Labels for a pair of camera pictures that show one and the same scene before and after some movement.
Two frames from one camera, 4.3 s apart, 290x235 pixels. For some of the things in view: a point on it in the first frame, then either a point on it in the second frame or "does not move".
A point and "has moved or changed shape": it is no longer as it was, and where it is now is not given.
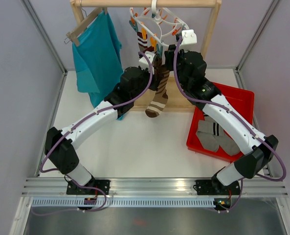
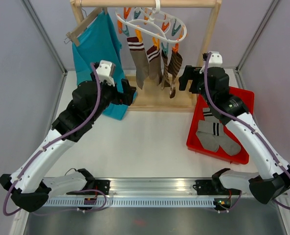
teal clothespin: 160,52 has moved or changed shape
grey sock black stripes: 210,126 does not move
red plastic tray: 243,99 does not move
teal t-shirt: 99,59 does not move
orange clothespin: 144,33 -> 139,34
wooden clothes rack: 179,96 does not move
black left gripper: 156,79 -> 125,98
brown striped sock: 160,100 -> 174,66
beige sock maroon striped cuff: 143,44 -> 140,58
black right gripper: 169,55 -> 191,72
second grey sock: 208,141 does not move
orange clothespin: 153,43 has moved or changed shape
